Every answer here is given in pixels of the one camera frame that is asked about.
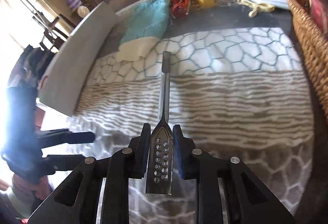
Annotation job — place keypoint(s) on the teal knitted mitt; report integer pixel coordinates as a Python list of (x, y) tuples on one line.
[(145, 29)]

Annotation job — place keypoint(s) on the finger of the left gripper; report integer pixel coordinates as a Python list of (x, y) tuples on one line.
[(57, 137), (64, 162)]

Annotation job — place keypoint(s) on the perforated metal spatula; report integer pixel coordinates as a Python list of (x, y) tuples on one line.
[(160, 160)]

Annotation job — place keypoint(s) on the person left hand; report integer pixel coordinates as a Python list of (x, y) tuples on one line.
[(41, 190)]

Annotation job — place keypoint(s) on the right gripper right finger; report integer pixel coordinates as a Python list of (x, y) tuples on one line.
[(247, 198)]

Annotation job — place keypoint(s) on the round cookie tin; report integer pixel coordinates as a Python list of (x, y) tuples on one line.
[(83, 11)]

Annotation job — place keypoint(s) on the patterned blanket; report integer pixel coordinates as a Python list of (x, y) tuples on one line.
[(237, 89)]

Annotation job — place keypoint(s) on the white cardboard box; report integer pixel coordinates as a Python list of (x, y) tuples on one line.
[(63, 80)]

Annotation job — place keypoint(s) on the red corkscrew opener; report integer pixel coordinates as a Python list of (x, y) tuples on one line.
[(180, 8)]

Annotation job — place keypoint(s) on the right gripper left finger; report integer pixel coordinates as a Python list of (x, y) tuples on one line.
[(97, 187)]

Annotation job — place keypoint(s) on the cream plastic clip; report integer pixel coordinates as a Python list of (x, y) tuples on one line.
[(256, 7)]

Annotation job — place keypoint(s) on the wicker basket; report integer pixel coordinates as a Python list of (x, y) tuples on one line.
[(314, 47)]

